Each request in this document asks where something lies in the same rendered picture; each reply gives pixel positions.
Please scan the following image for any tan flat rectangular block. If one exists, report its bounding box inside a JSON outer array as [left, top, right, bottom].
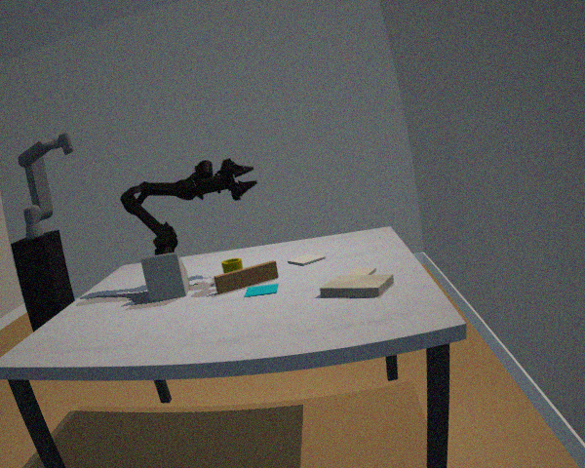
[[320, 274, 394, 297]]

